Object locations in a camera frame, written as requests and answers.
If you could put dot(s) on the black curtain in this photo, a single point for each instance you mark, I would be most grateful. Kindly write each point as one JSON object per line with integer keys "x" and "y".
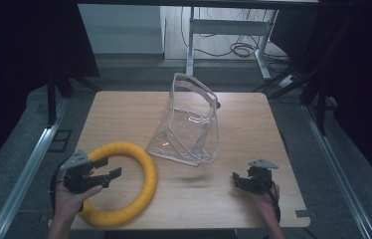
{"x": 15, "y": 66}
{"x": 356, "y": 66}

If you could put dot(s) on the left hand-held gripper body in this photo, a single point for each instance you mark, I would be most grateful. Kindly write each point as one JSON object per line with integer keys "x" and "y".
{"x": 76, "y": 172}

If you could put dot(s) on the clear plastic zipper bag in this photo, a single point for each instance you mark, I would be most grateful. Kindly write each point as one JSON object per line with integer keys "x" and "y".
{"x": 190, "y": 132}

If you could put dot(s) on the aluminium rail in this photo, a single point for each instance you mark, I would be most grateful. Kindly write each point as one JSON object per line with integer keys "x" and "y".
{"x": 336, "y": 166}
{"x": 25, "y": 172}

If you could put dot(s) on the person's left hand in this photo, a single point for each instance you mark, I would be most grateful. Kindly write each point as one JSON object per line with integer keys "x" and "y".
{"x": 66, "y": 202}

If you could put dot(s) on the white power strip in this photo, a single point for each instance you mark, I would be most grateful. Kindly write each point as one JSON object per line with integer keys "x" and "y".
{"x": 287, "y": 80}

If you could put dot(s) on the black metal stand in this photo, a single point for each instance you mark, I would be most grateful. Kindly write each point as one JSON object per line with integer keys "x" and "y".
{"x": 52, "y": 99}

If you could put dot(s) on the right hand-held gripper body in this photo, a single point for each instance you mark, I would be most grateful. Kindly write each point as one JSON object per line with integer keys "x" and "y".
{"x": 261, "y": 176}

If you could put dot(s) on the white metal desk frame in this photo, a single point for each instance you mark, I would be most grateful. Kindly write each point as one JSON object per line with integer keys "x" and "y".
{"x": 227, "y": 27}

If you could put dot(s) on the person's right hand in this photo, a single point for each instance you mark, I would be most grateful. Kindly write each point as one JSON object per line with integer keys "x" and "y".
{"x": 267, "y": 202}

